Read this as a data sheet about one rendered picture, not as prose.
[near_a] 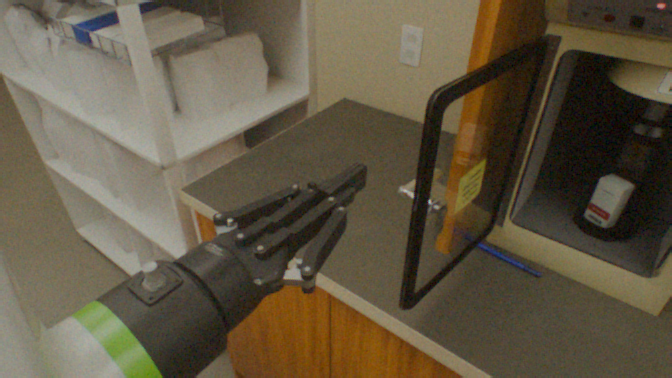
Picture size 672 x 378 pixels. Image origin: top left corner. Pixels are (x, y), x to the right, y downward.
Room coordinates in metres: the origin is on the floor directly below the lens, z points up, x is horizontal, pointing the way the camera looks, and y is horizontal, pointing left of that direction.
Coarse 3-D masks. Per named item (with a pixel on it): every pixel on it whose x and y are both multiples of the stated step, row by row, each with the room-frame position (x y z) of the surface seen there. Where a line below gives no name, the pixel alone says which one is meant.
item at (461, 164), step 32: (480, 96) 0.55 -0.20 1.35; (512, 96) 0.63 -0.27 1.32; (448, 128) 0.50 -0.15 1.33; (480, 128) 0.57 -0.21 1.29; (512, 128) 0.65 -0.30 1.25; (448, 160) 0.51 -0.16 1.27; (480, 160) 0.59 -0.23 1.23; (416, 192) 0.47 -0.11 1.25; (448, 192) 0.53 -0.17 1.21; (480, 192) 0.61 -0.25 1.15; (448, 224) 0.54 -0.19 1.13; (480, 224) 0.63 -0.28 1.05; (448, 256) 0.56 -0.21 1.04; (416, 288) 0.49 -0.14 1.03
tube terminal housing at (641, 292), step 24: (552, 24) 0.70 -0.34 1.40; (576, 48) 0.67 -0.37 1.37; (600, 48) 0.65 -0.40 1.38; (624, 48) 0.64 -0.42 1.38; (648, 48) 0.62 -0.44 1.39; (552, 72) 0.69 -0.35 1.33; (504, 240) 0.68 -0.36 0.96; (528, 240) 0.66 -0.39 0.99; (552, 240) 0.63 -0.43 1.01; (552, 264) 0.62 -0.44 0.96; (576, 264) 0.60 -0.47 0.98; (600, 264) 0.58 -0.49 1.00; (600, 288) 0.57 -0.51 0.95; (624, 288) 0.55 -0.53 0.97; (648, 288) 0.53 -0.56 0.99; (648, 312) 0.51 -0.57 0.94
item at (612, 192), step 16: (624, 128) 0.66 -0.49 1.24; (608, 144) 0.68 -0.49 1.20; (624, 144) 0.65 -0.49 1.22; (640, 144) 0.63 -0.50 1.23; (608, 160) 0.66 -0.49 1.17; (624, 160) 0.64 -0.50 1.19; (640, 160) 0.63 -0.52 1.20; (656, 160) 0.62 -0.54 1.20; (592, 176) 0.69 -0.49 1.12; (608, 176) 0.65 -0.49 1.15; (624, 176) 0.63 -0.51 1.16; (640, 176) 0.62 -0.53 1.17; (656, 176) 0.63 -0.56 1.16; (592, 192) 0.67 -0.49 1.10; (608, 192) 0.64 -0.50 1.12; (624, 192) 0.63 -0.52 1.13; (640, 192) 0.62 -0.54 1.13; (592, 208) 0.65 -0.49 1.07; (608, 208) 0.63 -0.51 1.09; (624, 208) 0.62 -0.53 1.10; (640, 208) 0.63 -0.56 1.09; (608, 224) 0.63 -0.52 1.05; (624, 224) 0.62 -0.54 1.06
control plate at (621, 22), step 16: (576, 0) 0.62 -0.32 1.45; (592, 0) 0.61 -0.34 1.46; (608, 0) 0.60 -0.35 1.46; (624, 0) 0.58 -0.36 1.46; (640, 0) 0.57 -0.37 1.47; (656, 0) 0.56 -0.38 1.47; (576, 16) 0.64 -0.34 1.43; (592, 16) 0.63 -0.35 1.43; (624, 16) 0.60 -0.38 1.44; (640, 16) 0.58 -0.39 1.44; (656, 16) 0.57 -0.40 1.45; (640, 32) 0.60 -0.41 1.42; (656, 32) 0.59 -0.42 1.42
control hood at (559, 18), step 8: (552, 0) 0.65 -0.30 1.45; (560, 0) 0.64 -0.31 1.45; (552, 8) 0.66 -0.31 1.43; (560, 8) 0.65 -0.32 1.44; (552, 16) 0.67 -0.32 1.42; (560, 16) 0.66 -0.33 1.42; (576, 24) 0.66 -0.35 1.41; (584, 24) 0.65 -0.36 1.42; (624, 32) 0.62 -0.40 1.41; (632, 32) 0.61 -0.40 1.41
